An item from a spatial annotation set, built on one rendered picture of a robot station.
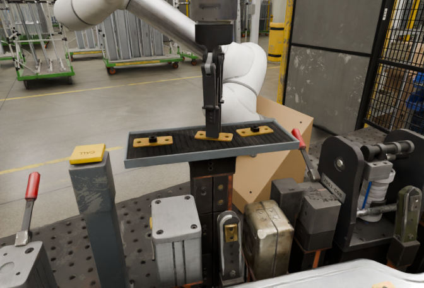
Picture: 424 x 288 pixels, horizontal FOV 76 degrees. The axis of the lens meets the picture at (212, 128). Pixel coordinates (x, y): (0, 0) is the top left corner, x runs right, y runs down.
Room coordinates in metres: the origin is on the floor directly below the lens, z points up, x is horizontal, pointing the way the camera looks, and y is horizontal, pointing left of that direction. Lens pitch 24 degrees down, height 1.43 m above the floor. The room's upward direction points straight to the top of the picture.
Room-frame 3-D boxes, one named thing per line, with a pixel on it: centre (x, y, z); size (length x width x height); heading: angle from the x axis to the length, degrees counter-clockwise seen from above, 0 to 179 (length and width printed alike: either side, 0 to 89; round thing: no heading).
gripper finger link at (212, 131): (0.55, 0.00, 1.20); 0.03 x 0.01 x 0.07; 79
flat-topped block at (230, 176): (0.55, 0.00, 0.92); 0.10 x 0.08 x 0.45; 103
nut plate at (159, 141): (0.53, 0.13, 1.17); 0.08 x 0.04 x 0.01; 101
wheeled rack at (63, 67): (6.10, 3.71, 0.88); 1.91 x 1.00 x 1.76; 30
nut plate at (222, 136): (0.56, 0.00, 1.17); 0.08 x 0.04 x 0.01; 79
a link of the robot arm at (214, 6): (0.56, 0.00, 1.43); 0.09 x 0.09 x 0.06
